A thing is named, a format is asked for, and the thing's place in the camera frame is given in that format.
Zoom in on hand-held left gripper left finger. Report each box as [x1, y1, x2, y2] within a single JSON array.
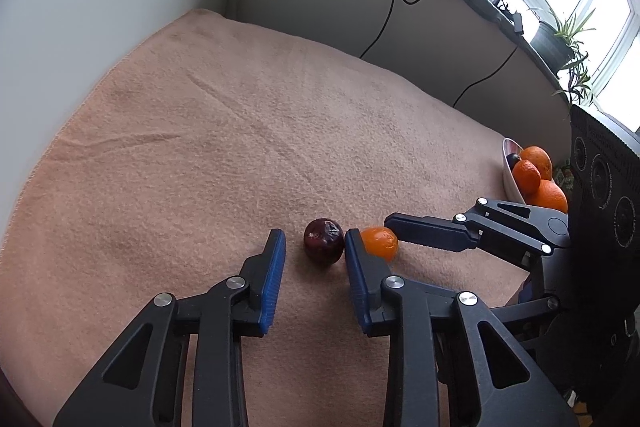
[[52, 228, 287, 427]]

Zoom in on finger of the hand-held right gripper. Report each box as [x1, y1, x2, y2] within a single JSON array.
[[492, 295, 561, 344], [384, 197, 572, 269]]

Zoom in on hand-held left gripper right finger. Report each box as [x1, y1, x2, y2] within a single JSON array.
[[344, 228, 582, 427]]

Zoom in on smooth orange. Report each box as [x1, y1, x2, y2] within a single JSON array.
[[525, 179, 569, 214]]

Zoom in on large dimpled orange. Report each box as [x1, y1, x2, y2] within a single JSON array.
[[520, 146, 553, 182]]

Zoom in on small mandarin with stem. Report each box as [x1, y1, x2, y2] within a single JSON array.
[[511, 160, 542, 196]]

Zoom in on floral white plate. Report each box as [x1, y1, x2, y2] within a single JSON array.
[[501, 137, 531, 206]]

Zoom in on potted spider plant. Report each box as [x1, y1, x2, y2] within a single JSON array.
[[525, 0, 598, 105]]

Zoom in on pink blanket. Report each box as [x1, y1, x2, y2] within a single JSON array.
[[0, 8, 571, 427]]

